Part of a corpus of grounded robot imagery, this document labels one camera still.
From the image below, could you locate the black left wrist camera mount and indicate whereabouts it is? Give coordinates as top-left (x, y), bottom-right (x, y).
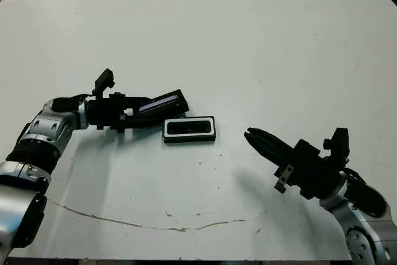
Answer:
top-left (92, 68), bottom-right (116, 101)

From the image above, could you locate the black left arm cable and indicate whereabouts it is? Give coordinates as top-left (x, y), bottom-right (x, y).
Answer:
top-left (69, 92), bottom-right (96, 100)

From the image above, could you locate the black box with white insert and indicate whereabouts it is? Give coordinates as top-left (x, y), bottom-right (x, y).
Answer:
top-left (162, 115), bottom-right (217, 145)

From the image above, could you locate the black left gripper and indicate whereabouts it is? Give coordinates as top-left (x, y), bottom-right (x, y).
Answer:
top-left (85, 92), bottom-right (166, 135)

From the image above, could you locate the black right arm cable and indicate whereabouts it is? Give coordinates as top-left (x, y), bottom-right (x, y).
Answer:
top-left (341, 167), bottom-right (370, 187)

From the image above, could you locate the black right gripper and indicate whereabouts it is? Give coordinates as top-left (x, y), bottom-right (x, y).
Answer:
top-left (243, 127), bottom-right (344, 200)

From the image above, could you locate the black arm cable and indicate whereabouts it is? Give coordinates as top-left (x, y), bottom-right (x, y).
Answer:
top-left (341, 167), bottom-right (370, 187)
top-left (69, 92), bottom-right (96, 100)

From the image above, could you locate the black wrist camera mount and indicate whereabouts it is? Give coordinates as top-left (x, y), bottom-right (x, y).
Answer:
top-left (92, 68), bottom-right (116, 101)
top-left (322, 127), bottom-right (350, 162)

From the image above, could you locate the black glossy box lid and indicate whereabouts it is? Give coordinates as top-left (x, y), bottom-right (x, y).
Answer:
top-left (138, 88), bottom-right (190, 114)

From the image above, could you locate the slim black camera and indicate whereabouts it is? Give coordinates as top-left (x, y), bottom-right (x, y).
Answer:
top-left (166, 119), bottom-right (212, 134)

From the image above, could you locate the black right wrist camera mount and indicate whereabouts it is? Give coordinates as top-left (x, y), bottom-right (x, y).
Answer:
top-left (322, 127), bottom-right (350, 162)

